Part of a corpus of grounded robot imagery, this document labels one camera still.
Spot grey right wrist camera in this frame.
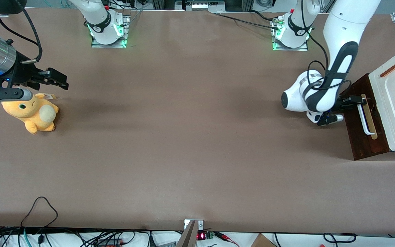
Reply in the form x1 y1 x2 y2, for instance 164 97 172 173
0 87 33 102

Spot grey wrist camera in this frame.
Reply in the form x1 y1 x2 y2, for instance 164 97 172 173
0 87 33 102
317 114 344 127

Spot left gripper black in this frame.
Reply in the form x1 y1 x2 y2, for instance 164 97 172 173
328 96 367 115

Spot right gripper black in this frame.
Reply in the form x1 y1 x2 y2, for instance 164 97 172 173
1 52 69 90

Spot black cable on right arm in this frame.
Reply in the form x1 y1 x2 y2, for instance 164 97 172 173
0 8 44 65

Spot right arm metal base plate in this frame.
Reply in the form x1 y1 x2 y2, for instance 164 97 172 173
91 14 131 48

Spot brown cardboard box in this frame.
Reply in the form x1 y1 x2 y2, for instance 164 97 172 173
251 233 277 247

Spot red clip wires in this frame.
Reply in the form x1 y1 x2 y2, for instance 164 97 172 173
215 232 240 247

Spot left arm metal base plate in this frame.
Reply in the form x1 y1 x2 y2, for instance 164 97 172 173
272 16 310 52

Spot white metal drawer handle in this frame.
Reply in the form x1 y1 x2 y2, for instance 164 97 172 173
357 98 375 136

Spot small metal table bracket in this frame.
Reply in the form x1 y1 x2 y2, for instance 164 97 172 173
184 219 204 230

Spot beige wooden handle backplate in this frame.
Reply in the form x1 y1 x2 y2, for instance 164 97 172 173
360 94 378 140

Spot yellow plush toy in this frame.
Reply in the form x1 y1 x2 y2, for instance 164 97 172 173
1 93 59 135

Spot long black cable on table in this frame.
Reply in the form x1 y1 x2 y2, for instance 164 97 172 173
215 13 280 31

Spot grey slanted mounting bar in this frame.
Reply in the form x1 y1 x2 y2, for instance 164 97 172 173
175 221 198 247

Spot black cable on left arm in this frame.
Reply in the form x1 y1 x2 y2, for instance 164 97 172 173
300 0 352 92

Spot black flat loop cable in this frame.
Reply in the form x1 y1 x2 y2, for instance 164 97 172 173
323 233 357 244

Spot white lit power strip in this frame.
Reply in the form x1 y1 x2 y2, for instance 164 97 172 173
183 0 226 11

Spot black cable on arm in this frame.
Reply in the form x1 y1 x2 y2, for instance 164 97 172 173
0 8 44 65
300 0 352 92

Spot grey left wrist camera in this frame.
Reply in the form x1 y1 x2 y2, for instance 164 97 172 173
317 114 344 127

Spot black looped table cable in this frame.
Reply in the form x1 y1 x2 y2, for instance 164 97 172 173
21 196 59 228

